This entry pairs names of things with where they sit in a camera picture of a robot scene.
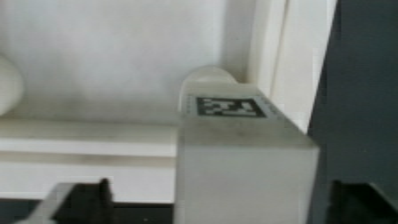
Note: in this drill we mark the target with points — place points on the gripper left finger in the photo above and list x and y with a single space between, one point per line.
77 205

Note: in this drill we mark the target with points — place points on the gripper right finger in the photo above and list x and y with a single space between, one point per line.
360 205

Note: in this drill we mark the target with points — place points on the white table leg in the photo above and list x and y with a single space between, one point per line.
248 157

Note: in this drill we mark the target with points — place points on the white square table top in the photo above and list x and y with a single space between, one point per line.
97 57

